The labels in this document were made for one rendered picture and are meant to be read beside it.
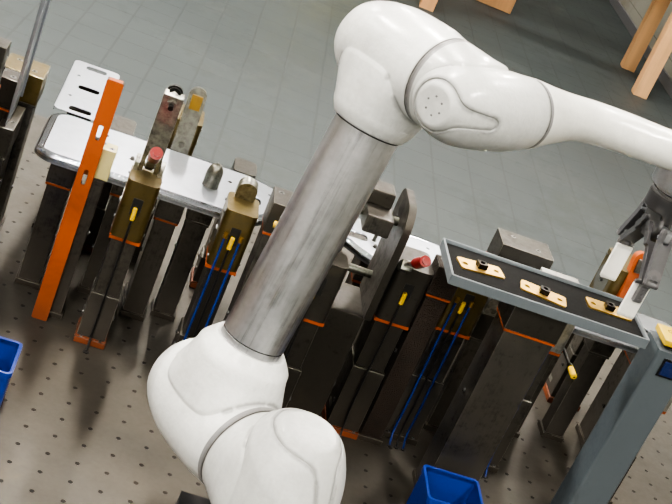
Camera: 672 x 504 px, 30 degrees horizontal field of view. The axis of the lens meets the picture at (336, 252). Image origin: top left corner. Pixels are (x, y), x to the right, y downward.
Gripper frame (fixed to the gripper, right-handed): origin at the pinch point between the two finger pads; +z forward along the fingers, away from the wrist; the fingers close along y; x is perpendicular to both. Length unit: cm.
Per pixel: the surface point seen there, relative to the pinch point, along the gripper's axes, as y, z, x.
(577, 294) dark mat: 2.1, 4.0, 5.5
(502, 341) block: -5.0, 13.8, 16.6
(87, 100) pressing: 52, 20, 98
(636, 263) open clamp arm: 46, 12, -22
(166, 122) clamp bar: 15, 4, 82
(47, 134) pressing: 30, 20, 102
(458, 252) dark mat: 2.5, 3.9, 28.3
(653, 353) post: -3.5, 7.5, -9.8
